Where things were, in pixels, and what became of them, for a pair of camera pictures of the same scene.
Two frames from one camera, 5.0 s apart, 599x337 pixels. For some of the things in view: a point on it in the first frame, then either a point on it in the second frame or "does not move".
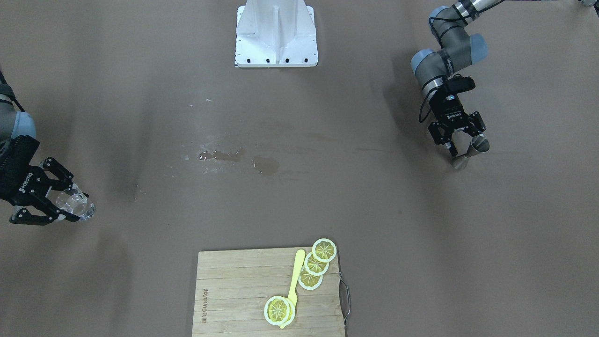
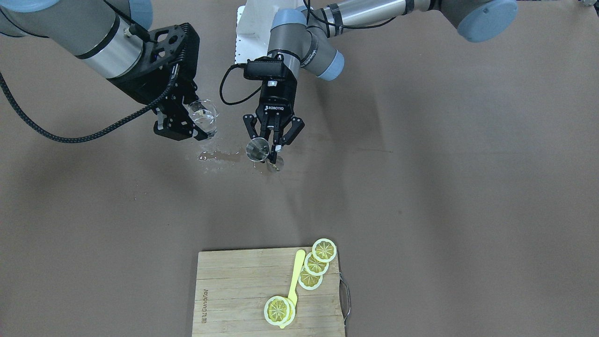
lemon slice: x=324 y=250 does not move
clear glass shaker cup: x=74 y=201 to x=204 y=113
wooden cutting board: x=232 y=287 does not move
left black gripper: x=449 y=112 to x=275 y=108
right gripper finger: x=22 y=216 to x=176 y=126
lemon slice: x=309 y=281 does not move
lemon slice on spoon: x=280 y=310 does not move
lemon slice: x=314 y=267 does not move
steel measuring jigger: x=465 y=145 to x=258 y=150
